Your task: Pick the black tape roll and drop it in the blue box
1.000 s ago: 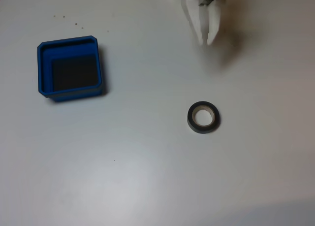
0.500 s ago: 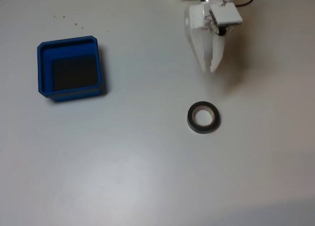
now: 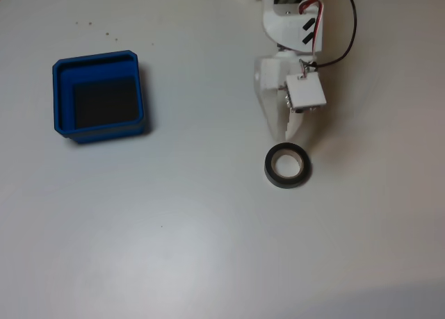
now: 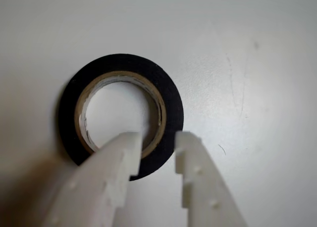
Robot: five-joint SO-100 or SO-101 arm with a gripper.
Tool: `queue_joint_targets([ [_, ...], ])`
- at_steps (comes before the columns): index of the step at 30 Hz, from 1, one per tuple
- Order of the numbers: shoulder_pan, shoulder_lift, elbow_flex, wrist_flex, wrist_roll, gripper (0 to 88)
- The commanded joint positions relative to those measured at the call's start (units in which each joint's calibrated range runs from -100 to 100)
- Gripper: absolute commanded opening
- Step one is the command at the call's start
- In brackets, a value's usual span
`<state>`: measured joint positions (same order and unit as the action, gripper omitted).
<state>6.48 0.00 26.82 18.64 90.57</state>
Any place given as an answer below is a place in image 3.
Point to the black tape roll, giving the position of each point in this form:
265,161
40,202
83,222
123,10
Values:
269,173

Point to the blue square plastic box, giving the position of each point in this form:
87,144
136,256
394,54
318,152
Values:
62,89

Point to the white square camera box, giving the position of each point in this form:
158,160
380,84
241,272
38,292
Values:
306,91

